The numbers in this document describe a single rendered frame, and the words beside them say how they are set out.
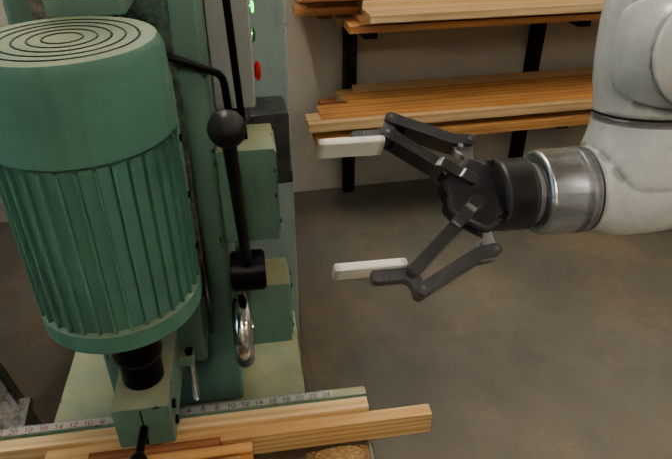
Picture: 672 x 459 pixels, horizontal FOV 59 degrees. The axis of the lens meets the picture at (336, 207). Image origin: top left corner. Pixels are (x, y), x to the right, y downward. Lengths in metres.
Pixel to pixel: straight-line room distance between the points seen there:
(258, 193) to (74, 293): 0.32
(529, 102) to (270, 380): 2.15
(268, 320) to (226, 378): 0.17
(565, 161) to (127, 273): 0.45
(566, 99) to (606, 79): 2.44
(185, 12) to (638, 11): 0.49
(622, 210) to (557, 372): 1.78
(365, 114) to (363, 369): 1.12
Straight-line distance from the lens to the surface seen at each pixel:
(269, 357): 1.20
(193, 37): 0.77
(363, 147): 0.62
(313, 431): 0.91
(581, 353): 2.50
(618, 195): 0.64
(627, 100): 0.64
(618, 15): 0.64
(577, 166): 0.63
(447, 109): 2.81
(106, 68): 0.53
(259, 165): 0.82
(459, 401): 2.21
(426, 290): 0.56
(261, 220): 0.87
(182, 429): 0.92
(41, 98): 0.53
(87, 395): 1.21
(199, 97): 0.80
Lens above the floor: 1.65
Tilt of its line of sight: 32 degrees down
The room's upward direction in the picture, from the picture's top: straight up
